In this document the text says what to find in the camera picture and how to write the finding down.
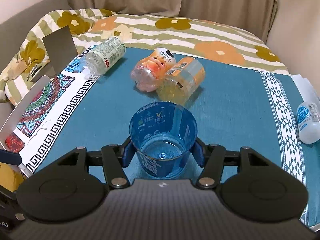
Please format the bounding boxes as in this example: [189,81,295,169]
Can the white board edge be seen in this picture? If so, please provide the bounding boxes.
[1,75,50,148]

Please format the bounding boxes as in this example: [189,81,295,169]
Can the floral striped duvet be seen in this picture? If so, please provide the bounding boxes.
[1,9,288,105]

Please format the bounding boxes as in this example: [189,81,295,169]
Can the white blue labelled cup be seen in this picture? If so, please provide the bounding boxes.
[297,101,320,144]

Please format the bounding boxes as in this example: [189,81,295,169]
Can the white paper sheets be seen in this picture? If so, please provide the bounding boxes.
[291,74,320,108]

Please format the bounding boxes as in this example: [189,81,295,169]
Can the clear cup green white label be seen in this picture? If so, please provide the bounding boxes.
[80,36,126,77]

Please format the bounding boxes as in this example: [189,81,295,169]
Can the blue transparent plastic cup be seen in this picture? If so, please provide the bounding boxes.
[129,101,197,179]

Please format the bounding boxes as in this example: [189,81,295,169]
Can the teal patterned cloth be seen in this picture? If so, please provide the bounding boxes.
[5,48,319,226]

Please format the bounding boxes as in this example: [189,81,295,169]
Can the grey bed headboard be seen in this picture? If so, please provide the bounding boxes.
[0,0,71,70]

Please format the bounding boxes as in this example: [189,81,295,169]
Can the yellow orange labelled cup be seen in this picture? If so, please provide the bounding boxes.
[156,57,206,105]

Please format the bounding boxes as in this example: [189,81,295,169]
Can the pink orange cartoon cup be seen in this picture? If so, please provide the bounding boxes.
[131,48,176,92]

